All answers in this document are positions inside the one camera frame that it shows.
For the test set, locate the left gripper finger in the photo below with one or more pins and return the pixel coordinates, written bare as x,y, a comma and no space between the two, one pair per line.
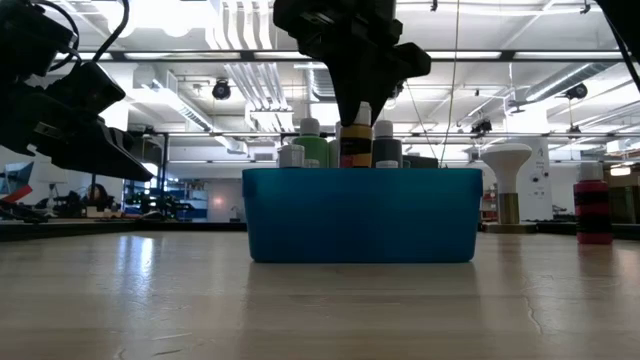
110,162

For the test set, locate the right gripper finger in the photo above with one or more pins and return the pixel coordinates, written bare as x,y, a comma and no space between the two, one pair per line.
382,92
347,95

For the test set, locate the small ochre paint bottle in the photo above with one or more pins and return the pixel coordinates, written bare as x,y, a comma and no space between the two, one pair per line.
356,145

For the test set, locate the large grey paint bottle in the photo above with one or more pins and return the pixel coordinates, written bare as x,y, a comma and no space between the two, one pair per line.
387,147

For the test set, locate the small magenta paint bottle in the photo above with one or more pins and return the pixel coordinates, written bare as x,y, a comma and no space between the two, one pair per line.
593,187

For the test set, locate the black background robot arm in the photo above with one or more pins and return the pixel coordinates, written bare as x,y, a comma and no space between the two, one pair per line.
67,205

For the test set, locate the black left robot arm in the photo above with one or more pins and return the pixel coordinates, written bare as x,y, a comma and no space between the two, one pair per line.
25,35

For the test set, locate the person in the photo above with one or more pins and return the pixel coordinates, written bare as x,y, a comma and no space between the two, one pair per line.
97,195

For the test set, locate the red angled bar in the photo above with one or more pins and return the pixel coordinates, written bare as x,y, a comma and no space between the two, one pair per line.
17,193

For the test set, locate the dark background monitor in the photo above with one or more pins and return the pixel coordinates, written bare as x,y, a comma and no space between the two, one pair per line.
422,161

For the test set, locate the blue plastic bin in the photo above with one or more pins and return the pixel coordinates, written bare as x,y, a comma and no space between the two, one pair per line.
360,215

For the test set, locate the white mushroom-shaped lamp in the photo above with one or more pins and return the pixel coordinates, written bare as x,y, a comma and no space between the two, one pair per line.
505,156

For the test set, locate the silver ceiling air duct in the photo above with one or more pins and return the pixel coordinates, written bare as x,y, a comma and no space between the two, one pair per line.
317,80

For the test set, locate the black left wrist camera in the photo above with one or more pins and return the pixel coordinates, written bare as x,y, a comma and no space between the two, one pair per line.
85,90

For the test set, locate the black background rig frame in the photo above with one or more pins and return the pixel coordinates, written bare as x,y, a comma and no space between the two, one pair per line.
164,160

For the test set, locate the bright wall light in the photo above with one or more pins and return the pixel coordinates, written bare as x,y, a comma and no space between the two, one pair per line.
620,170

